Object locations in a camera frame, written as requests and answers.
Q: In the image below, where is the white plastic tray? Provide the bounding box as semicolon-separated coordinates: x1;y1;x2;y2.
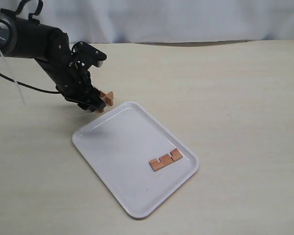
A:
72;101;199;218

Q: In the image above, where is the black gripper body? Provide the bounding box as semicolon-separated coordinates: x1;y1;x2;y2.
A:
35;59;99;108

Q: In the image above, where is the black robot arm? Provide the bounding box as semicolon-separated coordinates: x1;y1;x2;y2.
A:
0;9;107;112

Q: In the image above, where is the black cable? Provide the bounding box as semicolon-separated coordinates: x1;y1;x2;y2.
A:
0;66;62;94

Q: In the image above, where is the white backdrop curtain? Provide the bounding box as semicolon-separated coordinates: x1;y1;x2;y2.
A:
0;0;294;45

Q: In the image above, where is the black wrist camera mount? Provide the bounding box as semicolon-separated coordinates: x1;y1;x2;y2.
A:
72;42;107;69

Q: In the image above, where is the white zip tie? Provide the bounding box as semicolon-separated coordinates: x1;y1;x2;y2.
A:
0;23;25;105

